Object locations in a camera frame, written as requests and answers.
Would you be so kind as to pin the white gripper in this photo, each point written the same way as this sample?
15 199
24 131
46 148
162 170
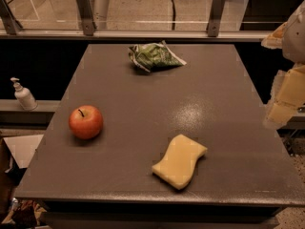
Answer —
295 38

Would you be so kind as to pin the red apple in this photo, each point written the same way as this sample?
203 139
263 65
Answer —
86 122

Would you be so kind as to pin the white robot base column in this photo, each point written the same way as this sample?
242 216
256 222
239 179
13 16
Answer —
97 2

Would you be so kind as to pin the green jalapeno chip bag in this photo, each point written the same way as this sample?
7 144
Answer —
148 57

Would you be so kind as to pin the yellow sponge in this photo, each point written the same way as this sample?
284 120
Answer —
177 165

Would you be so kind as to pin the white pump bottle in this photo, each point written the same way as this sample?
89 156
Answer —
23 95

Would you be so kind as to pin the metal railing post right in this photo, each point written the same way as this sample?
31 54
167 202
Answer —
214 22

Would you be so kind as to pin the metal railing post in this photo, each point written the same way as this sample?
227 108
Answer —
214 22
85 13
11 24

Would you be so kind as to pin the metal railing post far left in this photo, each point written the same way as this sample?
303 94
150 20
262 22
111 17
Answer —
11 24

